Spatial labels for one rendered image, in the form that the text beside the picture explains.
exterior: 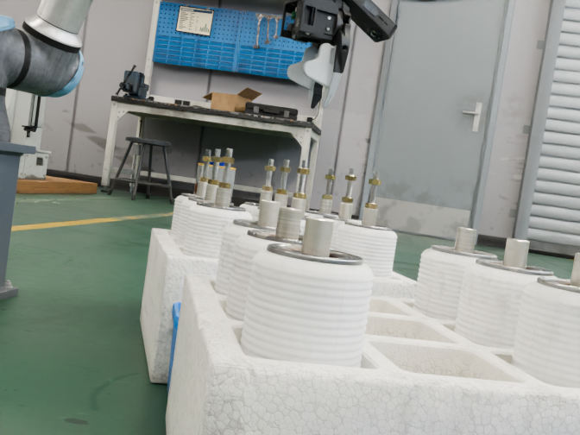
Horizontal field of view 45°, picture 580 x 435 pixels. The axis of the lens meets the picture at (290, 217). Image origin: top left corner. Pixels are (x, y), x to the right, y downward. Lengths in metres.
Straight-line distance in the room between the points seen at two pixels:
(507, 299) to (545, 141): 5.48
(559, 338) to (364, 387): 0.18
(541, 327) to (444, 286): 0.22
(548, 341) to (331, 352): 0.19
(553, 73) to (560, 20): 0.43
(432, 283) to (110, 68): 5.96
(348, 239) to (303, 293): 0.59
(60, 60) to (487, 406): 1.15
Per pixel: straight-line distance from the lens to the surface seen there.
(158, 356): 1.02
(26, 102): 4.73
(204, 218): 1.03
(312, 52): 1.12
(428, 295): 0.83
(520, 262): 0.74
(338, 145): 6.11
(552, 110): 6.19
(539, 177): 6.14
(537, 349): 0.62
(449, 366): 0.67
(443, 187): 6.09
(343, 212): 1.23
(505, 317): 0.71
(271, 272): 0.52
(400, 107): 6.12
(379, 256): 1.09
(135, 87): 5.65
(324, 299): 0.51
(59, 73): 1.50
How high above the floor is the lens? 0.31
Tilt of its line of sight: 3 degrees down
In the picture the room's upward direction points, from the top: 8 degrees clockwise
